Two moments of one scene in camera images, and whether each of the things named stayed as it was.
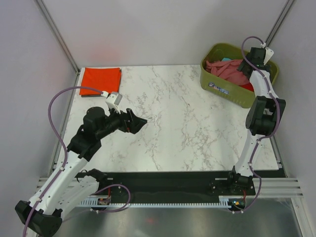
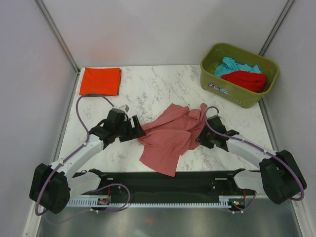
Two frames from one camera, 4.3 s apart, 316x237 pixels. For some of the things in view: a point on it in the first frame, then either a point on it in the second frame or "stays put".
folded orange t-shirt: [106, 79] stays put
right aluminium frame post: [278, 23] stays put
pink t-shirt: [227, 71] to [168, 138]
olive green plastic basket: [214, 83] stays put
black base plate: [171, 186] stays put
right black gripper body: [242, 65] to [206, 138]
